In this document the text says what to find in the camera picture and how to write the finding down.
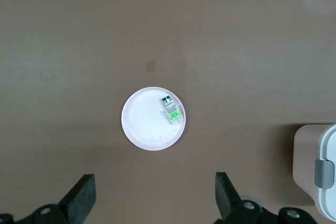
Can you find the pale pink round plate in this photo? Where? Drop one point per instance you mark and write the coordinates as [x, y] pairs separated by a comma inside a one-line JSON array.
[[147, 124]]

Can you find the small green wrapped item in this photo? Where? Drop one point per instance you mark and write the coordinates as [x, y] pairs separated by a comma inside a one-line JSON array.
[[172, 111]]

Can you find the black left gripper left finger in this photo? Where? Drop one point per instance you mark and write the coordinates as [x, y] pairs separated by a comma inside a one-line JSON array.
[[81, 195]]

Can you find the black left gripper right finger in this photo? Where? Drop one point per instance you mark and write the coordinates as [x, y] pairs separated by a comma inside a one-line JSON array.
[[223, 195]]

